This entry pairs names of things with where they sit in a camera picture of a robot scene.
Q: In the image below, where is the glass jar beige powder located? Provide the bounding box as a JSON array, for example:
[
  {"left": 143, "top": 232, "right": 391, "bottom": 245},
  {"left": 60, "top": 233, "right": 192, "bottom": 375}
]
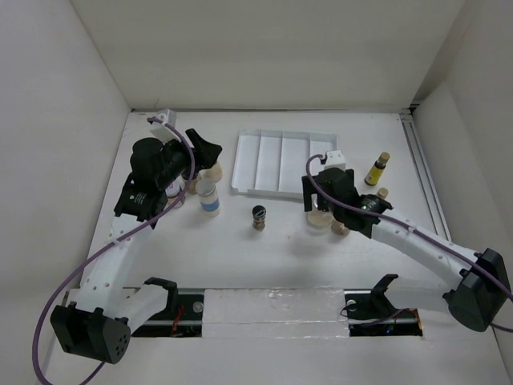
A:
[{"left": 306, "top": 196, "right": 333, "bottom": 233}]

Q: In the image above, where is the blue label white bottle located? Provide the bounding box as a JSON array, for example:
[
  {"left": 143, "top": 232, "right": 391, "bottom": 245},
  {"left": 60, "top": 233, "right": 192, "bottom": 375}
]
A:
[{"left": 196, "top": 179, "right": 220, "bottom": 217}]

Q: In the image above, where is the black dome lid jar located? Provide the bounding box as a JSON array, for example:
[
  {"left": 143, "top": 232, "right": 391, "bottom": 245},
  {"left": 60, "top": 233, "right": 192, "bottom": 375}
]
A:
[{"left": 181, "top": 172, "right": 201, "bottom": 194}]

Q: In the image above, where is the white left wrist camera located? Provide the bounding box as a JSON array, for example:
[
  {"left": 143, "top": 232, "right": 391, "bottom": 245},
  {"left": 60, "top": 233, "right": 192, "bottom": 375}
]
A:
[{"left": 147, "top": 108, "right": 176, "bottom": 143}]

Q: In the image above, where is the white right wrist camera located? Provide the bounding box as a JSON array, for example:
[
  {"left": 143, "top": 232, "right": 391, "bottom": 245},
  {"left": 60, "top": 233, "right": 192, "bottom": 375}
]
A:
[{"left": 323, "top": 149, "right": 346, "bottom": 171}]

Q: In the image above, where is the pink lid spice jar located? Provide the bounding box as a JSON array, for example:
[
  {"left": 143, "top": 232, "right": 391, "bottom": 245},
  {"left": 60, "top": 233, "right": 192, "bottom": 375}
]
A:
[{"left": 330, "top": 221, "right": 350, "bottom": 237}]

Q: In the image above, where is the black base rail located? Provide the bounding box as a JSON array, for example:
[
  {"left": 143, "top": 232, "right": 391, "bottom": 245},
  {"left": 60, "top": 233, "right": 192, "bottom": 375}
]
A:
[{"left": 134, "top": 288, "right": 423, "bottom": 339}]

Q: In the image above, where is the white divided organizer tray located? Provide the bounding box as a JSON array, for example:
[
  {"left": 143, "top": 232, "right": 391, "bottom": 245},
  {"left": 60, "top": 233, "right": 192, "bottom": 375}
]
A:
[{"left": 231, "top": 129, "right": 339, "bottom": 201}]

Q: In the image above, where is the yellow bottle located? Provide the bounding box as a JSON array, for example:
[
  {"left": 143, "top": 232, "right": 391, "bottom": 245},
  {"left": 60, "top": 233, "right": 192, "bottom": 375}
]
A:
[
  {"left": 376, "top": 188, "right": 389, "bottom": 200},
  {"left": 364, "top": 152, "right": 390, "bottom": 186}
]

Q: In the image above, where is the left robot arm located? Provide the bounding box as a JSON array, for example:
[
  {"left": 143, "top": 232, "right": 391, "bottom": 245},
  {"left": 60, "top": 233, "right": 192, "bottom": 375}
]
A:
[{"left": 50, "top": 128, "right": 222, "bottom": 364}]

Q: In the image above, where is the small dark pepper bottle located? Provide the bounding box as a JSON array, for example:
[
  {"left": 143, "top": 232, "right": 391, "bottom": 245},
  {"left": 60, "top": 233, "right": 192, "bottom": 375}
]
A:
[{"left": 252, "top": 205, "right": 267, "bottom": 231}]

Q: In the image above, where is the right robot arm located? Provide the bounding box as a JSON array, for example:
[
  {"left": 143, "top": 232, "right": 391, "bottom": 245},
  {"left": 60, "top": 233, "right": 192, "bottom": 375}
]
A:
[{"left": 301, "top": 168, "right": 512, "bottom": 332}]

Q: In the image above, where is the yellow-green lid spice jar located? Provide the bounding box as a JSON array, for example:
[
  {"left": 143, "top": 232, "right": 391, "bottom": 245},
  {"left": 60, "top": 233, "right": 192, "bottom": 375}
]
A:
[{"left": 201, "top": 161, "right": 223, "bottom": 184}]

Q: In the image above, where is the yellow bottle near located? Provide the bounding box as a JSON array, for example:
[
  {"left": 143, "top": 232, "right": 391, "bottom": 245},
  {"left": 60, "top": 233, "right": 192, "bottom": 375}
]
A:
[{"left": 376, "top": 188, "right": 389, "bottom": 200}]

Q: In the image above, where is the aluminium side rail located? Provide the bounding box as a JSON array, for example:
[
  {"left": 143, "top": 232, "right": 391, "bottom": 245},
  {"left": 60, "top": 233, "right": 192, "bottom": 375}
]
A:
[{"left": 398, "top": 107, "right": 495, "bottom": 322}]

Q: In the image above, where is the yellow bottle far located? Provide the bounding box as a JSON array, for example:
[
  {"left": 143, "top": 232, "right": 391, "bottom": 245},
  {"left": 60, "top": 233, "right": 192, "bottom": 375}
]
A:
[{"left": 364, "top": 152, "right": 390, "bottom": 186}]

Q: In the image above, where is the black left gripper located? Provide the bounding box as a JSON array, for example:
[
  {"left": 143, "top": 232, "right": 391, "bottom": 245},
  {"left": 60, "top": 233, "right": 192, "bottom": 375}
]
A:
[{"left": 156, "top": 129, "right": 220, "bottom": 189}]

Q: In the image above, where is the red label spice jar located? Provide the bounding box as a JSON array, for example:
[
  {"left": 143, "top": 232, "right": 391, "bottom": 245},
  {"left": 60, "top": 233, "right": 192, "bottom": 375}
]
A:
[{"left": 165, "top": 180, "right": 185, "bottom": 209}]

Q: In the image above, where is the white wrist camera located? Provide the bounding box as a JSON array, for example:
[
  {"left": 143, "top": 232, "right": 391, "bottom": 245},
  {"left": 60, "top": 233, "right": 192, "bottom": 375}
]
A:
[
  {"left": 147, "top": 108, "right": 176, "bottom": 143},
  {"left": 323, "top": 149, "right": 346, "bottom": 171}
]

